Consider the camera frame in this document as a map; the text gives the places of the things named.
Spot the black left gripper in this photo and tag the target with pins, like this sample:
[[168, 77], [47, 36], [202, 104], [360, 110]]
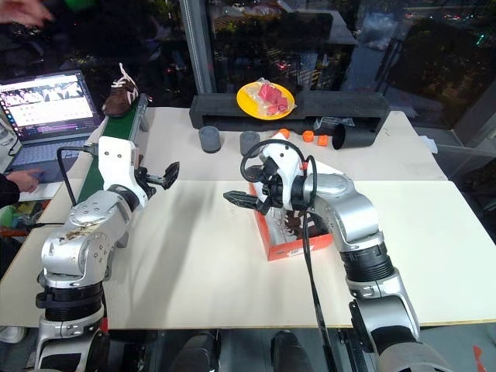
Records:
[[144, 181]]

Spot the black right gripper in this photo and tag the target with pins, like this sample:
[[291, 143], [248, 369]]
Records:
[[273, 193]]

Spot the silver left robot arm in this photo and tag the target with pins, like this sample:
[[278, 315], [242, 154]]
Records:
[[83, 232]]

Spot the person's dark sleeved forearm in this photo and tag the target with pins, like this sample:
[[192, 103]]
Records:
[[7, 191]]

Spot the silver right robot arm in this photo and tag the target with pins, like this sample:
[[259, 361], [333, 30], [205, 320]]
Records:
[[348, 209]]

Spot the orange shoebox with white lid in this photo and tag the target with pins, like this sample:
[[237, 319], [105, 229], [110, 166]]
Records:
[[283, 250]]

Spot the person's bare hand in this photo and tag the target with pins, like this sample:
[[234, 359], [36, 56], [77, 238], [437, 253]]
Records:
[[23, 11], [27, 180]]

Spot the grey cylinder cup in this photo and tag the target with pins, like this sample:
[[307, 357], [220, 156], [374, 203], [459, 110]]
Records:
[[248, 141], [209, 139]]

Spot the brown and white shoe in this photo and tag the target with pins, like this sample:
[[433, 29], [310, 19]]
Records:
[[118, 101], [296, 228]]

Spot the green conveyor belt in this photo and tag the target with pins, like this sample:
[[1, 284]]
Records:
[[118, 126]]

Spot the orange cylinder block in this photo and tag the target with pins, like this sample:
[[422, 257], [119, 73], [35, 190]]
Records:
[[308, 136]]

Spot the yellow plate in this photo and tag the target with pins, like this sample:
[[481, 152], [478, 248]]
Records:
[[248, 104]]

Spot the orange cube block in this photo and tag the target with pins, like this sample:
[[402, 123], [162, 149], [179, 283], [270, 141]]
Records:
[[322, 141]]

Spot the bag of red blocks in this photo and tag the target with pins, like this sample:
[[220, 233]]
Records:
[[273, 98]]

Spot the black plastic bag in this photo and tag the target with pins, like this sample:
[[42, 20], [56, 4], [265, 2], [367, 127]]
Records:
[[325, 124]]

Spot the black cylinder tube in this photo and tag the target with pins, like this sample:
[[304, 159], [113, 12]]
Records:
[[354, 137]]

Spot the long black foam block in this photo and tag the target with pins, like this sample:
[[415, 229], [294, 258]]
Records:
[[341, 104]]

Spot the open laptop computer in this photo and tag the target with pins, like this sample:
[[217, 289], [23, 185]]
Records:
[[46, 104]]

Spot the white sneaker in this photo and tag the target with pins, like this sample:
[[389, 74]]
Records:
[[11, 334]]

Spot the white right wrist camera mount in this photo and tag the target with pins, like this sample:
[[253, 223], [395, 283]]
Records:
[[284, 162]]

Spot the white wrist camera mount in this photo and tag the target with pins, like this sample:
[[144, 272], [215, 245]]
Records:
[[284, 162], [116, 162]]

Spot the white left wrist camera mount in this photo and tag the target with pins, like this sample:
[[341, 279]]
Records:
[[116, 162]]

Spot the grey window frame post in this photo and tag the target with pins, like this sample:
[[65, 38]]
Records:
[[197, 46]]

